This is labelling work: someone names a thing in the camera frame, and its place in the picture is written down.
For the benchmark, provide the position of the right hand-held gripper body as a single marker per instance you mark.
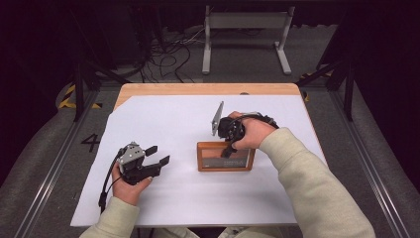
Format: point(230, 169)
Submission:
point(231, 129)

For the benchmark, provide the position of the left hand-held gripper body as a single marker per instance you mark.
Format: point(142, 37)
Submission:
point(132, 158)

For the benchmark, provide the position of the wooden picture frame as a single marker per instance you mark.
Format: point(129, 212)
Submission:
point(224, 163)

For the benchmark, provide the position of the person's right hand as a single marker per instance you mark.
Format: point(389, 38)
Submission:
point(256, 134)

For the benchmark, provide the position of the person's left hand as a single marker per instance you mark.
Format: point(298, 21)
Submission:
point(127, 191)

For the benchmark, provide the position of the white paper sheet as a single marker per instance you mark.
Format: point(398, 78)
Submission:
point(185, 198)

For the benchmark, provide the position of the person's legs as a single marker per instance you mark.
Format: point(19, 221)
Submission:
point(178, 233)

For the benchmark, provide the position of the yellow black hazard tape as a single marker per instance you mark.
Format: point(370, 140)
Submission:
point(306, 96)
point(67, 99)

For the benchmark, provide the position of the black metal stand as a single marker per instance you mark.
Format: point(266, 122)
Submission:
point(78, 92)
point(348, 95)

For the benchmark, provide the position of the white metal stand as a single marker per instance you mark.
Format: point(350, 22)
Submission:
point(247, 20)

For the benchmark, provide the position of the aluminium floor rail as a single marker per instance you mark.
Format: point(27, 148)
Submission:
point(373, 172)
point(49, 178)

